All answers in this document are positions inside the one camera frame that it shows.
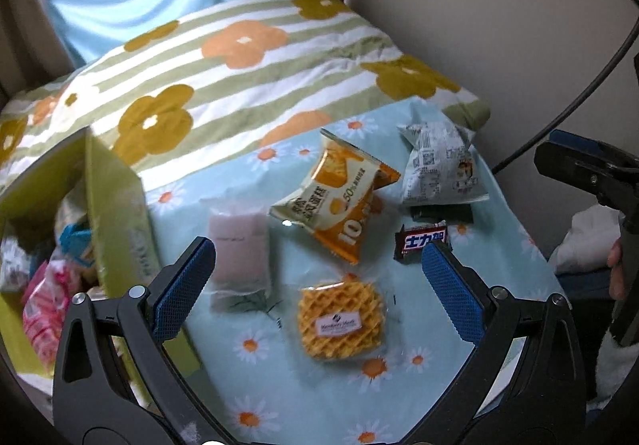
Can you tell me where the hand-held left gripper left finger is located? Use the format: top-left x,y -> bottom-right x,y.
52,235 -> 225,445

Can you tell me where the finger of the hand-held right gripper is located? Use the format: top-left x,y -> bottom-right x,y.
549,128 -> 639,161
533,140 -> 639,215

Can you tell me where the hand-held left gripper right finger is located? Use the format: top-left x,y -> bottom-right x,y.
409,241 -> 587,445

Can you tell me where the dark chocolate bar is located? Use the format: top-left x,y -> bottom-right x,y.
394,221 -> 453,265

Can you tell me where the pale pink cake packet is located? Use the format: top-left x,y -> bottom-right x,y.
208,210 -> 274,312

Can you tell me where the small black snack packet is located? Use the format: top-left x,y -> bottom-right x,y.
410,204 -> 474,226

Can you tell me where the yellow-green cardboard box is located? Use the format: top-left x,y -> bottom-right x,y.
0,128 -> 200,381

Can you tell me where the clear waffle packet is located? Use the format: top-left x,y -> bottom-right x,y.
297,275 -> 389,366

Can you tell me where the blue white snack packet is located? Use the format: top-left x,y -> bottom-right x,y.
59,222 -> 95,270

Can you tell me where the grey white snack packet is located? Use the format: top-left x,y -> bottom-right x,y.
397,119 -> 491,206

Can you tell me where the pink striped snack packet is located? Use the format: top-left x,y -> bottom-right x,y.
22,260 -> 77,367

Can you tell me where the orange white cake packet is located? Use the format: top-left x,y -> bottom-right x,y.
268,128 -> 403,266

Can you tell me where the person's right hand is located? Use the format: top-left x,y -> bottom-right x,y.
606,238 -> 628,302

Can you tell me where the white cloth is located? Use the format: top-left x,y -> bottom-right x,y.
554,203 -> 624,276

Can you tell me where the daisy print blue tablecloth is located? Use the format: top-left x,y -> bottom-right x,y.
135,100 -> 552,445

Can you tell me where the flower striped pillow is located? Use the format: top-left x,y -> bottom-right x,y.
0,0 -> 492,189

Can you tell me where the black cable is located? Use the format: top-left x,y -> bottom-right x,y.
492,0 -> 639,176

